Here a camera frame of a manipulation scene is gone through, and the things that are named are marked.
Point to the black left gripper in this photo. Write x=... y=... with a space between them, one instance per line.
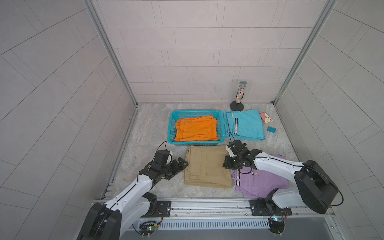
x=177 y=169

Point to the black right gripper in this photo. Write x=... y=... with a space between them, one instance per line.
x=226 y=164

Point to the khaki pants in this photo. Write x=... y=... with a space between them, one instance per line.
x=206 y=168

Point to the purple striped pants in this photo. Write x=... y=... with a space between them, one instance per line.
x=257 y=183

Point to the teal striped pants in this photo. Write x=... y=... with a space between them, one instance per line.
x=246 y=125

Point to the orange pants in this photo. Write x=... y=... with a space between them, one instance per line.
x=199 y=129

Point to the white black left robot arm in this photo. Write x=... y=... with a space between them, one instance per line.
x=109 y=221

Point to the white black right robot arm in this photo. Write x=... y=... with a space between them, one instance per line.
x=312 y=188

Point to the teal plastic basket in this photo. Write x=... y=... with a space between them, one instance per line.
x=176 y=115

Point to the small teal block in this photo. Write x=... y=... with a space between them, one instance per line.
x=271 y=129

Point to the red yellow small box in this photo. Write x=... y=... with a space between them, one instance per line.
x=265 y=118

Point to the glitter microphone on stand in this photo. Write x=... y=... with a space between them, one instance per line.
x=237 y=105

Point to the left circuit board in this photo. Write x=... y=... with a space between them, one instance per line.
x=148 y=228

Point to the circuit board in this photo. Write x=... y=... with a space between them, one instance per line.
x=148 y=228
x=276 y=226

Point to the right circuit board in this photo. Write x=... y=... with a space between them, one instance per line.
x=276 y=226

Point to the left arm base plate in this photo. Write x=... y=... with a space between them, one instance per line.
x=162 y=209

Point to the aluminium mounting rail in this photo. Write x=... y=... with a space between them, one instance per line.
x=221 y=208

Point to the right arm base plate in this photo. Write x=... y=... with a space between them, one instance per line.
x=261 y=207

